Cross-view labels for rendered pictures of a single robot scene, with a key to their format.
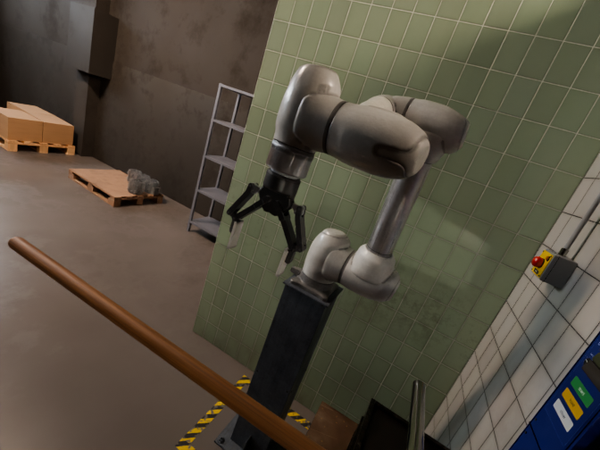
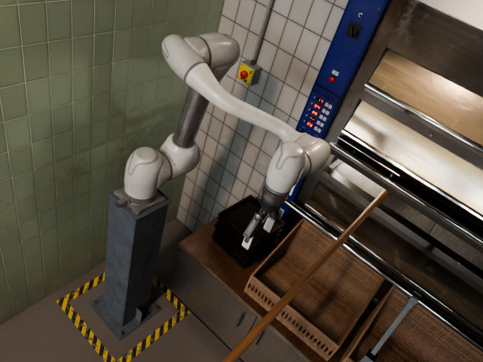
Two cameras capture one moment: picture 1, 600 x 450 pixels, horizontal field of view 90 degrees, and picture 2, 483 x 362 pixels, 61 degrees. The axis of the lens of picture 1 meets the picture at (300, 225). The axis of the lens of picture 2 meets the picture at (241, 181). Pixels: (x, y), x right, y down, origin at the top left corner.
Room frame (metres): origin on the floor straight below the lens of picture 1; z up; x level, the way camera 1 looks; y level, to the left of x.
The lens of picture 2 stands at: (0.59, 1.13, 2.43)
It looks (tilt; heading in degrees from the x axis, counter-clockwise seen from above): 40 degrees down; 279
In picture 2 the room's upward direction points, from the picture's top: 19 degrees clockwise
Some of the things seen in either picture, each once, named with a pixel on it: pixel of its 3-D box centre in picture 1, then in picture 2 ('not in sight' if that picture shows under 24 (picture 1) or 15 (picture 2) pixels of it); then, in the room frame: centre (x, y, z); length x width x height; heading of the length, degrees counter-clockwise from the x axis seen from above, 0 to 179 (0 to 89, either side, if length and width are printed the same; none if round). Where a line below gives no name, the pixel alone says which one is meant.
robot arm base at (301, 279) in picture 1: (312, 278); (136, 194); (1.24, -0.13, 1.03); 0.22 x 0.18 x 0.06; 70
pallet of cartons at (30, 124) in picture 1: (23, 126); not in sight; (4.59, 4.67, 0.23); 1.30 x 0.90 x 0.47; 70
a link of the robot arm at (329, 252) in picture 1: (329, 254); (145, 170); (1.23, -0.16, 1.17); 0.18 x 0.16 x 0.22; 67
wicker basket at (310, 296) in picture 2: not in sight; (314, 284); (0.26, -0.38, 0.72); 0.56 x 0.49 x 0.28; 163
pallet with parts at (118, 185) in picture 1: (117, 180); not in sight; (3.90, 2.58, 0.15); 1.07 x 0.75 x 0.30; 70
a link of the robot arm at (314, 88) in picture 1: (313, 110); (288, 164); (0.63, 0.05, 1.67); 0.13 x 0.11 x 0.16; 67
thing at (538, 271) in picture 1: (552, 267); (249, 72); (1.06, -0.89, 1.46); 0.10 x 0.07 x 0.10; 161
